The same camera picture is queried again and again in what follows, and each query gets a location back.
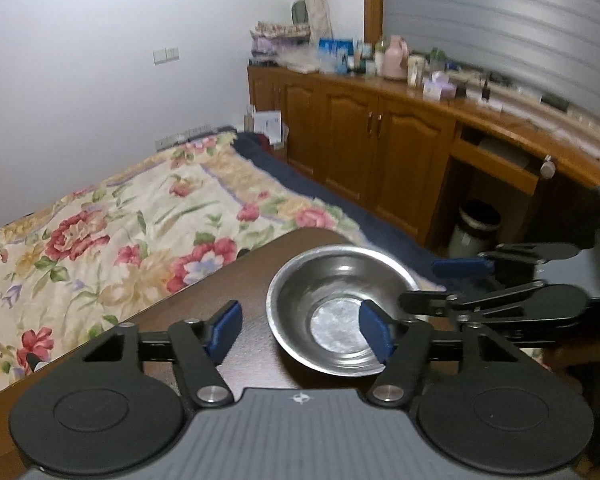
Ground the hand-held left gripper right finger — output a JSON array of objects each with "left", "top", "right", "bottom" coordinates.
[{"left": 358, "top": 300, "right": 523, "bottom": 407}]

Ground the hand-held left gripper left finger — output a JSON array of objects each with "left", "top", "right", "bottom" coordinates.
[{"left": 85, "top": 301, "right": 243, "bottom": 407}]

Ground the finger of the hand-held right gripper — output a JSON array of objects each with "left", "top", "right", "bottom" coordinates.
[
  {"left": 432, "top": 242, "right": 587, "bottom": 279},
  {"left": 399, "top": 282, "right": 588, "bottom": 323}
]

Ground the stainless steel bowl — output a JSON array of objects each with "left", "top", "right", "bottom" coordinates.
[{"left": 266, "top": 244, "right": 422, "bottom": 379}]

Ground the grey trash bin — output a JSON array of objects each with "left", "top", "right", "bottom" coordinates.
[{"left": 449, "top": 200, "right": 503, "bottom": 259}]

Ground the floral blanket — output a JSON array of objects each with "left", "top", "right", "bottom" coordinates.
[{"left": 0, "top": 132, "right": 366, "bottom": 402}]

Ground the navy bed sheet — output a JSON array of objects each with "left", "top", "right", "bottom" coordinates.
[{"left": 230, "top": 131, "right": 447, "bottom": 292}]

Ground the wooden cabinet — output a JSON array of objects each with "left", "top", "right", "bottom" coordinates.
[{"left": 247, "top": 62, "right": 600, "bottom": 261}]

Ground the purple box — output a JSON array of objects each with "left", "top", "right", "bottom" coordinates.
[{"left": 422, "top": 72, "right": 456, "bottom": 100}]

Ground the white jar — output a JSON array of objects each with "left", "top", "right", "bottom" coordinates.
[{"left": 406, "top": 55, "right": 428, "bottom": 89}]

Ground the white paper bag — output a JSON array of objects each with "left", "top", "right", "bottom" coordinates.
[{"left": 252, "top": 110, "right": 286, "bottom": 149}]

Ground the pink bottle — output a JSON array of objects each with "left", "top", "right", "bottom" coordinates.
[{"left": 382, "top": 36, "right": 410, "bottom": 80}]

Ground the blue box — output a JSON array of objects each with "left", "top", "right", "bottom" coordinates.
[{"left": 318, "top": 37, "right": 354, "bottom": 59}]

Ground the cream curtain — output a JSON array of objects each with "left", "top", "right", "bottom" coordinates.
[{"left": 299, "top": 0, "right": 334, "bottom": 44}]

